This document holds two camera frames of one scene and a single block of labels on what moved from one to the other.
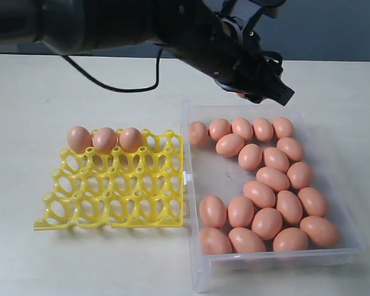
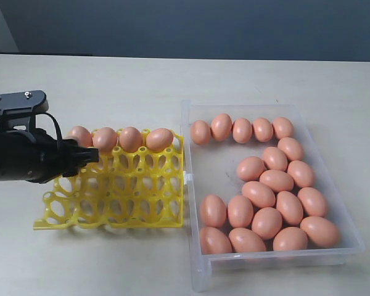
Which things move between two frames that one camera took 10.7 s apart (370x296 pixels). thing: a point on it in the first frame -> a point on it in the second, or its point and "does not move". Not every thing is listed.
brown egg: x=250 y=156 -> x=250 y=168
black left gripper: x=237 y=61 -> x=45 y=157
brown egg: x=198 y=134 does not move
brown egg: x=130 y=139 does not move
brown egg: x=104 y=139 does not move
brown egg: x=79 y=139 does not move
